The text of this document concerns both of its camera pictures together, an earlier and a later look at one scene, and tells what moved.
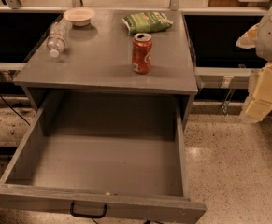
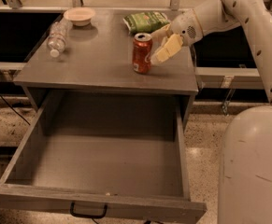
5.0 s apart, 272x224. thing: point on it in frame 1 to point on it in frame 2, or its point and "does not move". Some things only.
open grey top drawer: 102,156 does not move
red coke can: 141,53 does not move
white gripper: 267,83 to 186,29
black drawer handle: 99,216 does not move
